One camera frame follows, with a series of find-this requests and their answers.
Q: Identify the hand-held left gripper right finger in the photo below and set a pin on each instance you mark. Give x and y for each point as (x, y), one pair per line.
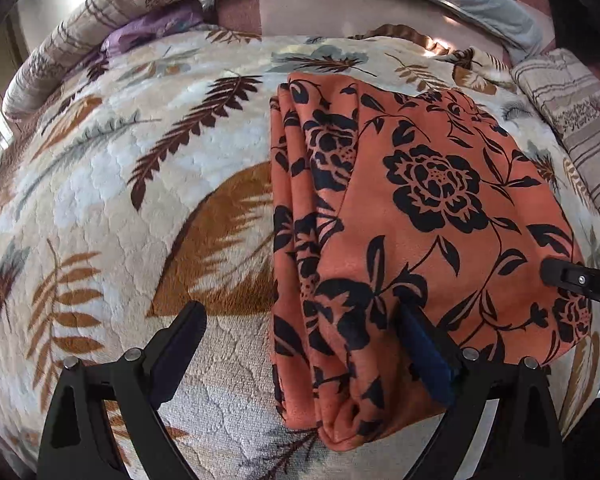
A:
(430, 355)

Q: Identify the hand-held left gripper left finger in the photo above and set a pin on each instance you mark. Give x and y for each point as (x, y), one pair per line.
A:
(177, 355)

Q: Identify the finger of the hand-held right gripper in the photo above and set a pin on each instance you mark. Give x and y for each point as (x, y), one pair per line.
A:
(580, 280)

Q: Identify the orange black floral cloth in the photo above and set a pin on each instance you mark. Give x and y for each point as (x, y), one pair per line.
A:
(430, 185)

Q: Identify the striped beige pillow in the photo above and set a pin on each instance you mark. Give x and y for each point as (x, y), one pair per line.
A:
(575, 105)

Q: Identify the leaf print fleece blanket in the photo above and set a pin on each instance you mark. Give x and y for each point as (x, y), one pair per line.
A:
(130, 160)

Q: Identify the purple cloth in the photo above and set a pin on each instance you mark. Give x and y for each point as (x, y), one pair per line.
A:
(150, 27)

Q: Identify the striped floral quilt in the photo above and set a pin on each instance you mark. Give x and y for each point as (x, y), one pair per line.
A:
(105, 5)

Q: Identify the pink bed sheet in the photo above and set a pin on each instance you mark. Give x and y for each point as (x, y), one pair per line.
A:
(330, 10)

